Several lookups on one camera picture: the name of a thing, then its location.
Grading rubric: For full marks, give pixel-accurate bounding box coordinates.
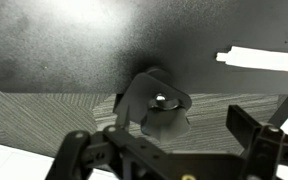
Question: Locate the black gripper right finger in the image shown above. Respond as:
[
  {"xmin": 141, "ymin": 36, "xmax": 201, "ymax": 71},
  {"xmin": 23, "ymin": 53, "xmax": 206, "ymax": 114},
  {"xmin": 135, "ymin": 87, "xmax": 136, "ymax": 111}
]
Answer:
[{"xmin": 225, "ymin": 104, "xmax": 288, "ymax": 180}]

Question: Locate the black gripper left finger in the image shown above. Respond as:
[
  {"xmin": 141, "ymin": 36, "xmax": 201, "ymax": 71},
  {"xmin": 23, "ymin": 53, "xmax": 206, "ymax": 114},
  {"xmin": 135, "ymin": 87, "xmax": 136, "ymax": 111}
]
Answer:
[{"xmin": 44, "ymin": 104, "xmax": 145, "ymax": 180}]

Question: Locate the black table clamp with knob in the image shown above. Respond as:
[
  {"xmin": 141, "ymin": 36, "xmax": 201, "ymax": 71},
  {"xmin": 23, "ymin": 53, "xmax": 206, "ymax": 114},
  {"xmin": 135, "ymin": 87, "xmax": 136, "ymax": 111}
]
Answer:
[{"xmin": 113, "ymin": 66, "xmax": 193, "ymax": 144}]

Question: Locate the white cabinet with black top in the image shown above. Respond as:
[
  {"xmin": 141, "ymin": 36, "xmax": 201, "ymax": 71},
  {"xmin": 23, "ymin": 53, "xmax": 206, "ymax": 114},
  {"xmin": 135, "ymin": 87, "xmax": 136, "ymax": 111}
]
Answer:
[{"xmin": 0, "ymin": 99, "xmax": 288, "ymax": 180}]

